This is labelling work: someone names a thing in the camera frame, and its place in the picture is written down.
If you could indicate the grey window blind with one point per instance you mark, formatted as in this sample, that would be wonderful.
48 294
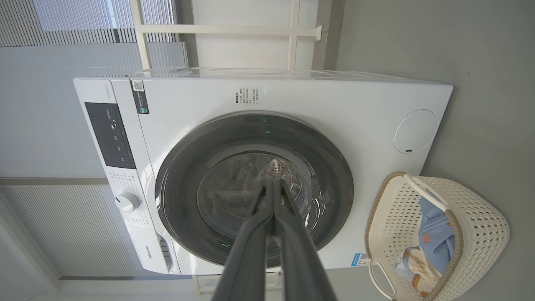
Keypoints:
50 125

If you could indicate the white washing machine dial knob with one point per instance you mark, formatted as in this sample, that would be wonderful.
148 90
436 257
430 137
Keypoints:
127 202

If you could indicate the round white filter cover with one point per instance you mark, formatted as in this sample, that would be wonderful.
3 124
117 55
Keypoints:
416 131

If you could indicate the white front-load washing machine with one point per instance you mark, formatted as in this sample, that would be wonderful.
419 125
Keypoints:
355 117

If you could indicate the black washing machine display panel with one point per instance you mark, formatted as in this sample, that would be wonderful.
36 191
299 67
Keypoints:
108 133

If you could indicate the white metal frame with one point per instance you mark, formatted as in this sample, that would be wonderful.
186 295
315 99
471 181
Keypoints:
230 29

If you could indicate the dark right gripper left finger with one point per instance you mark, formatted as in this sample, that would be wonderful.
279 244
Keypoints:
246 259

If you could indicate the white detergent drawer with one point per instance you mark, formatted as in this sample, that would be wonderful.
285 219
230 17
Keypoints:
152 251

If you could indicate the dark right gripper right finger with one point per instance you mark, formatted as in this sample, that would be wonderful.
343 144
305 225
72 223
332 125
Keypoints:
301 259

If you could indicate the dark round glass washer door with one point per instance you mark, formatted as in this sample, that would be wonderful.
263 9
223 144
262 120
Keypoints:
188 167

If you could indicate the dark QR code sticker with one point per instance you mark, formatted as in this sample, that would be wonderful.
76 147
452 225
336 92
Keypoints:
140 98

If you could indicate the blue energy label sticker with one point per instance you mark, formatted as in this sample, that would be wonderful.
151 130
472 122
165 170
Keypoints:
360 260

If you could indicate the blue and cream clothes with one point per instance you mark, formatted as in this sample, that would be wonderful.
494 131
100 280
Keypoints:
420 267

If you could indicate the cream perforated laundry basket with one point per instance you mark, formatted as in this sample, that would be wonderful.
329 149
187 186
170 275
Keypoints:
480 225

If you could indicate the blue printed baby garment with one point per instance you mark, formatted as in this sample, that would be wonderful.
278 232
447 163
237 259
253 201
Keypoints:
436 234

